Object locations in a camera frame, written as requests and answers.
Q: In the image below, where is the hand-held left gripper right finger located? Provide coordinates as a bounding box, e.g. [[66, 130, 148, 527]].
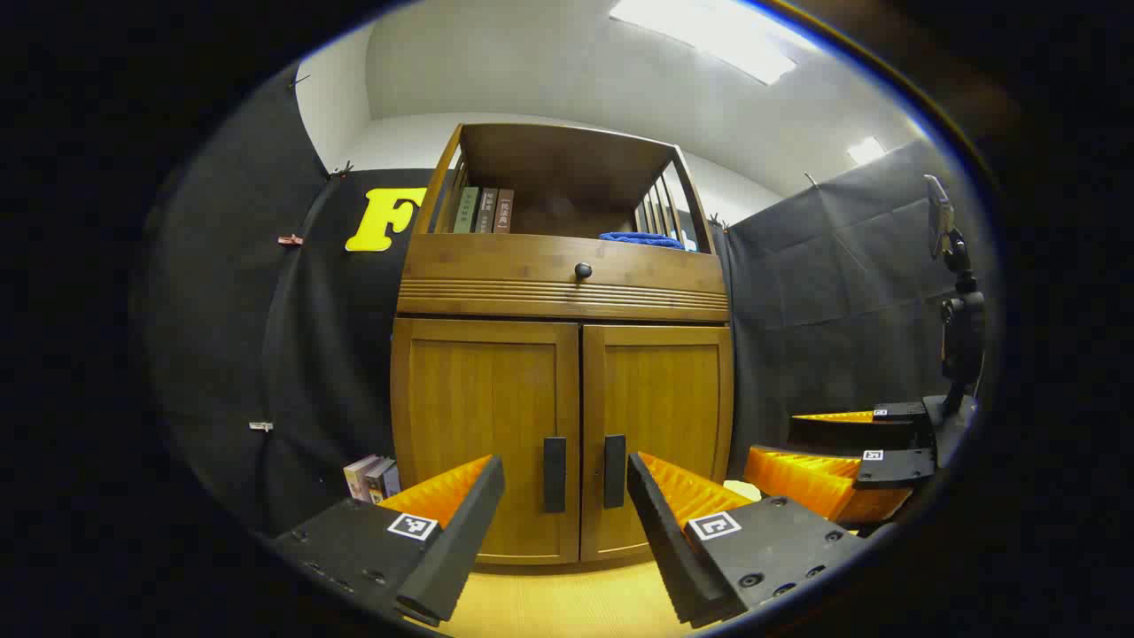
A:
[[625, 451, 871, 630]]

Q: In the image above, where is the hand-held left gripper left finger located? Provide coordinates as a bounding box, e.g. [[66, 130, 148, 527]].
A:
[[270, 455, 507, 626]]

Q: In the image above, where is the black door handle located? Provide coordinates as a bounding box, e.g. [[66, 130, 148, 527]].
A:
[[604, 434, 627, 510], [543, 436, 568, 514]]

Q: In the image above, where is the wooden cabinet door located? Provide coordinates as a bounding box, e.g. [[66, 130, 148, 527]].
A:
[[580, 323, 734, 563], [391, 318, 581, 565]]

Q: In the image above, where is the wooden double-door shoe cabinet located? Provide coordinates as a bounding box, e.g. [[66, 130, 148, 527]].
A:
[[390, 122, 736, 566]]

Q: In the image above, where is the blue cloth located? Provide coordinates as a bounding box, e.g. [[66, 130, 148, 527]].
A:
[[599, 231, 686, 251]]

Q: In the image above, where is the wooden drawer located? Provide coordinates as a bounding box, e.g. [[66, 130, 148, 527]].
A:
[[397, 232, 730, 322]]

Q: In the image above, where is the black backdrop cloth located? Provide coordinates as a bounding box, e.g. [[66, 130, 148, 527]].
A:
[[146, 66, 975, 533]]

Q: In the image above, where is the large ceiling light panel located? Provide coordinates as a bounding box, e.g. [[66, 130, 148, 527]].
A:
[[610, 0, 798, 86]]

